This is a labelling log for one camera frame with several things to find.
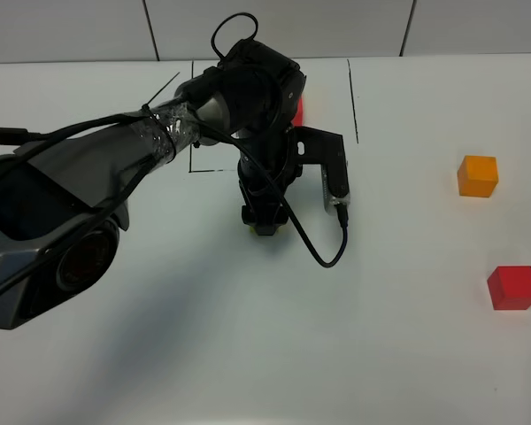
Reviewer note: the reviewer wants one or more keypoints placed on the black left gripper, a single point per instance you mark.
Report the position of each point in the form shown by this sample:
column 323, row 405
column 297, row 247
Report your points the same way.
column 266, row 168

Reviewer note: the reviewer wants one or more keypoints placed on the yellow block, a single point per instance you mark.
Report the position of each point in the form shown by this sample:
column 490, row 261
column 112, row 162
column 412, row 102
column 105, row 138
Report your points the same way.
column 279, row 231

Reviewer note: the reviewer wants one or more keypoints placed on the orange block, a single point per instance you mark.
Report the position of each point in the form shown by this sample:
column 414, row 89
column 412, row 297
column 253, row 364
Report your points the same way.
column 477, row 176

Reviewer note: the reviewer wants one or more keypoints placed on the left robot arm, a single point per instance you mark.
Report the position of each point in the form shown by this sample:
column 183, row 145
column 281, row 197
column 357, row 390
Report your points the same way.
column 63, row 196

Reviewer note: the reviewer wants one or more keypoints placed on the red template block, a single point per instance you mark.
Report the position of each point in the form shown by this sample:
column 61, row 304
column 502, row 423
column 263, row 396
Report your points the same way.
column 298, row 119

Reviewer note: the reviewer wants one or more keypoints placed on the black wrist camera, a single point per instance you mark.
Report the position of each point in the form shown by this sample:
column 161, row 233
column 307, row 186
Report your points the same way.
column 325, row 149

